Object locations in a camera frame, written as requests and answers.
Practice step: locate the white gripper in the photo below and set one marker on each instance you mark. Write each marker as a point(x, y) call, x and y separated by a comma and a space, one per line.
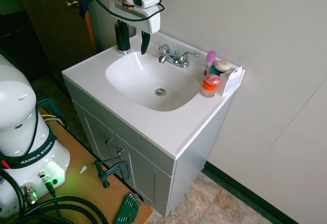
point(153, 20)

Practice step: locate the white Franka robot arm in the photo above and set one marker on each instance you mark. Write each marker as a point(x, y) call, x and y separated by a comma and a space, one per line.
point(15, 101)

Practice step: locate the orange door edge strip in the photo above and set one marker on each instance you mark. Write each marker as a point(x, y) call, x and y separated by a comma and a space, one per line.
point(91, 31)

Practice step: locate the chrome faucet spout and base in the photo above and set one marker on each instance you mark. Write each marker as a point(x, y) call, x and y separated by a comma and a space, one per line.
point(176, 61)

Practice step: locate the chrome sink drain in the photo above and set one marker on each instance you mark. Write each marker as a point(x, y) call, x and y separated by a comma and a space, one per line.
point(160, 91)

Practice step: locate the blue tape strips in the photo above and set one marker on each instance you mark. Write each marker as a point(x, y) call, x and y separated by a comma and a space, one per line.
point(83, 2)

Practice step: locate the brass door knob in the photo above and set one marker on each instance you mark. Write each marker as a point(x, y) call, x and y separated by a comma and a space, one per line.
point(72, 3)

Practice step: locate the bottle with pink cap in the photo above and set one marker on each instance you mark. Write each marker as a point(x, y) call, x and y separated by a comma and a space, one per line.
point(211, 57)

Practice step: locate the brown wooden door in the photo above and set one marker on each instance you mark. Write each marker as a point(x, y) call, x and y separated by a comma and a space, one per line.
point(51, 32)

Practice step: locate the pink round ball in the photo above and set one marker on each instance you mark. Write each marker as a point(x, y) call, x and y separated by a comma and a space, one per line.
point(213, 79)

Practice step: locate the teal round container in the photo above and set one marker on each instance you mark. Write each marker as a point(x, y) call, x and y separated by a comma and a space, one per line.
point(216, 72)

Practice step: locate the jar with orange lid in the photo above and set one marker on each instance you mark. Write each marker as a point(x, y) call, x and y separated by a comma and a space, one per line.
point(208, 90)

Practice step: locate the round cream soap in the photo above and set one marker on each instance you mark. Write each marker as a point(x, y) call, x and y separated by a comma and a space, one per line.
point(222, 65)

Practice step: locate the grey cabinet door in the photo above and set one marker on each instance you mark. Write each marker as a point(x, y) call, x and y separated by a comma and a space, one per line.
point(140, 167)
point(97, 129)

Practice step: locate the white vanity top with basin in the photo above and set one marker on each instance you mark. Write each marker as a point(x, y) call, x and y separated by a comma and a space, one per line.
point(153, 137)

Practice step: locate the metal cabinet door knob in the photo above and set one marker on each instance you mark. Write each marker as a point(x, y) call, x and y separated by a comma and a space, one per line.
point(120, 151)
point(108, 141)

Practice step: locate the white cardboard box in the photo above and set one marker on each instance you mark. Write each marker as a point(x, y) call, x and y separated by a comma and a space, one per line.
point(230, 84)

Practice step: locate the grey vanity cabinet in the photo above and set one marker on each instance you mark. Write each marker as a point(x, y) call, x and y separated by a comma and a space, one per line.
point(190, 157)

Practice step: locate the black C-clamp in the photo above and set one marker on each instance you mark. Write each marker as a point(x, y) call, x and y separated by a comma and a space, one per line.
point(126, 173)

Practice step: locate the white paper scrap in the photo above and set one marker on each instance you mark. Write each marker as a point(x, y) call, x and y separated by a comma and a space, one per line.
point(83, 169)

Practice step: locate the green hex key set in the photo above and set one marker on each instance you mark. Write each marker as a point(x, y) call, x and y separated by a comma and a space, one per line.
point(125, 211)

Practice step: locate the black baseboard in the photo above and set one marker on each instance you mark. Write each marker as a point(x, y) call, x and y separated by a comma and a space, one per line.
point(242, 190)

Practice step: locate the dark green frame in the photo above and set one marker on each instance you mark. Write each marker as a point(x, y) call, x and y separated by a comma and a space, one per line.
point(55, 106)

